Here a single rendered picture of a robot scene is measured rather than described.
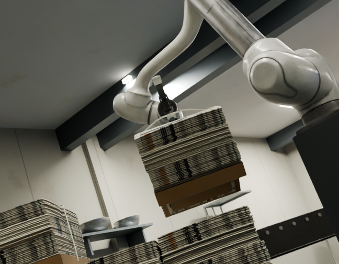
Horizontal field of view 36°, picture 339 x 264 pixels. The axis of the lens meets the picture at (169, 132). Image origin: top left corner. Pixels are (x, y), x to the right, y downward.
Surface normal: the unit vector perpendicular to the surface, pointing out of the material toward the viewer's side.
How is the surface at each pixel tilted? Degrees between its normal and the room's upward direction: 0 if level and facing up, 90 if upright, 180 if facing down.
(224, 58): 90
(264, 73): 95
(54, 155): 90
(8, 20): 180
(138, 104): 105
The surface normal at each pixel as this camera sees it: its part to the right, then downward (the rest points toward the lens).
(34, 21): 0.33, 0.89
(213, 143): 0.05, 0.05
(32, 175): 0.70, -0.44
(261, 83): -0.55, -0.01
